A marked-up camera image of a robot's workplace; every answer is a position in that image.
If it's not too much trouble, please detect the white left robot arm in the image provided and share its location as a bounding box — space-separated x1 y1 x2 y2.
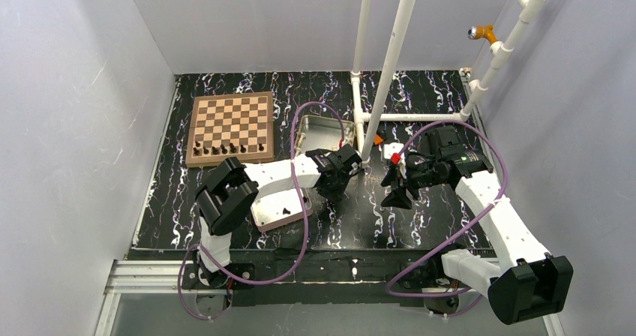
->
195 144 362 273

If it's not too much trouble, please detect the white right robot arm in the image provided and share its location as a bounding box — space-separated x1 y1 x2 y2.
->
382 120 574 325

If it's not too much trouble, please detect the wooden chess board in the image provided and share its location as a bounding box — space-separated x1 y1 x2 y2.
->
185 91 275 167

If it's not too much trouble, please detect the gold-rimmed tin tray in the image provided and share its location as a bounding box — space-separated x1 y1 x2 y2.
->
292 115 356 156

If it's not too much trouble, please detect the pink-rimmed silver tin tray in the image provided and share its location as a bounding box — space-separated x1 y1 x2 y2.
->
250 189 313 233

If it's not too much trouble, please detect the white PVC pipe frame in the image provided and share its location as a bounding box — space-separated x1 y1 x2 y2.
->
349 0 548 163

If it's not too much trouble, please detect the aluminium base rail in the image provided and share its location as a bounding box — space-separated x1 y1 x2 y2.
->
95 259 563 335

